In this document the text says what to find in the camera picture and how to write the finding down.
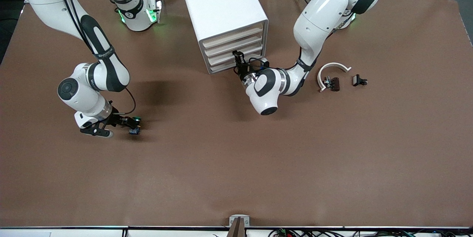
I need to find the green push button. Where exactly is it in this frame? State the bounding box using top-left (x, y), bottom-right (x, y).
top-left (129, 116), bottom-right (142, 136)

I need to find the grey metal bracket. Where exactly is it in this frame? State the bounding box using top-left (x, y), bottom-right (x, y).
top-left (228, 214), bottom-right (251, 237)

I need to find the white curved plastic piece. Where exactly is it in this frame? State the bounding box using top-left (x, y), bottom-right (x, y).
top-left (317, 62), bottom-right (352, 93)

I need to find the brown table cover mat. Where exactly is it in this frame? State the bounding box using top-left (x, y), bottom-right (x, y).
top-left (0, 0), bottom-right (473, 228)

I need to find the brown electrical part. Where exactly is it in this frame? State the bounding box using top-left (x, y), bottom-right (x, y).
top-left (324, 76), bottom-right (340, 92)

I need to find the black table edge rail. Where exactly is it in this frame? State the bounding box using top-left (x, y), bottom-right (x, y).
top-left (0, 225), bottom-right (473, 230)

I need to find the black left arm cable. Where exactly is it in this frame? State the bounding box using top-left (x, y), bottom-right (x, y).
top-left (248, 57), bottom-right (283, 72)

